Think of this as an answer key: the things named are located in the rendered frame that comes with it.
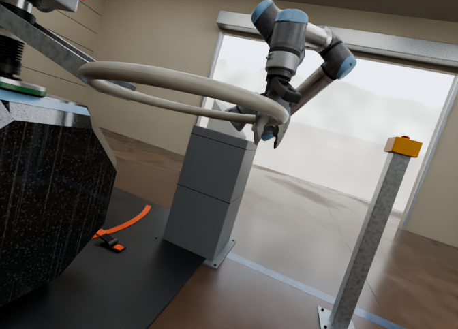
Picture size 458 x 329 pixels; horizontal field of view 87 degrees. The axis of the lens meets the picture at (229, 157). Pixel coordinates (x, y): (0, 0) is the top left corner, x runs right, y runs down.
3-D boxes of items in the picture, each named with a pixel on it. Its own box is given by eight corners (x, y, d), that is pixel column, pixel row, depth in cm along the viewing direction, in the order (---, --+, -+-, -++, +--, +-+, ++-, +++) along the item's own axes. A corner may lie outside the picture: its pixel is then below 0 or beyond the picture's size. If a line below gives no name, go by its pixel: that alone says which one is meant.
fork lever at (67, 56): (-76, -23, 71) (-71, -40, 70) (0, 13, 90) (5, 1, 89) (86, 88, 57) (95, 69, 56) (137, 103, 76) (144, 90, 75)
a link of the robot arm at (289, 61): (305, 58, 65) (274, 46, 62) (301, 75, 65) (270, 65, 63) (289, 66, 74) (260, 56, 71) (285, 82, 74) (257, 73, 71)
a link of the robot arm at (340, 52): (260, 120, 179) (347, 39, 123) (272, 140, 176) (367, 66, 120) (247, 125, 169) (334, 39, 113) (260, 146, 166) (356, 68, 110)
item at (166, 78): (10, 63, 43) (12, 46, 43) (157, 109, 91) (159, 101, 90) (283, 102, 31) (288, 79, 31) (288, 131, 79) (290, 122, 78)
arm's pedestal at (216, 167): (184, 220, 214) (210, 129, 206) (236, 242, 201) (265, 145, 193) (150, 240, 166) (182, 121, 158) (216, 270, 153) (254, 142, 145)
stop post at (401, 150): (360, 349, 121) (438, 143, 111) (320, 330, 126) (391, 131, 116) (352, 322, 141) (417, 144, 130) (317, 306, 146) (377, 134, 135)
